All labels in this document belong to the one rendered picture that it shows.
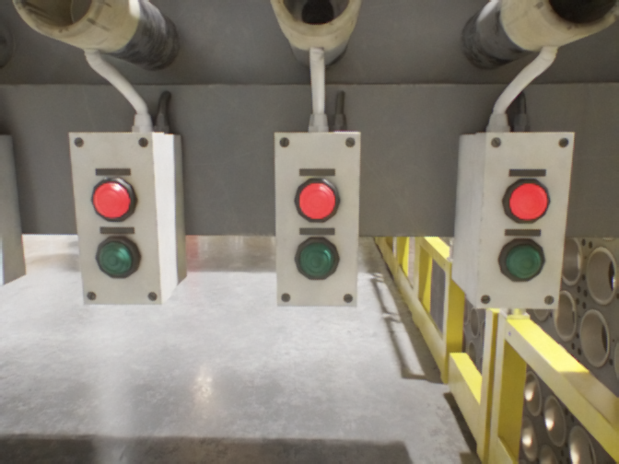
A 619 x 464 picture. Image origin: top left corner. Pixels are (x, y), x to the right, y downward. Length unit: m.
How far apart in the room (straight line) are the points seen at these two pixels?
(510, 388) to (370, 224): 0.75
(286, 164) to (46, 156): 0.27
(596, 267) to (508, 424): 1.51
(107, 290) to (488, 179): 0.34
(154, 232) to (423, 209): 0.26
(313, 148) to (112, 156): 0.17
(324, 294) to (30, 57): 0.39
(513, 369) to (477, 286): 0.74
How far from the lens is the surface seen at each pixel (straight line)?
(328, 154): 0.42
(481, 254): 0.45
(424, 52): 0.56
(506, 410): 1.23
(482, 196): 0.45
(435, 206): 0.53
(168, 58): 0.55
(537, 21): 0.40
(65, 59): 0.61
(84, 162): 0.47
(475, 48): 0.53
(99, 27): 0.40
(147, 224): 0.45
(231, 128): 0.52
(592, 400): 0.87
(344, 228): 0.43
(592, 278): 2.65
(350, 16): 0.36
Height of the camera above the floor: 0.76
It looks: 11 degrees down
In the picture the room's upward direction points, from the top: straight up
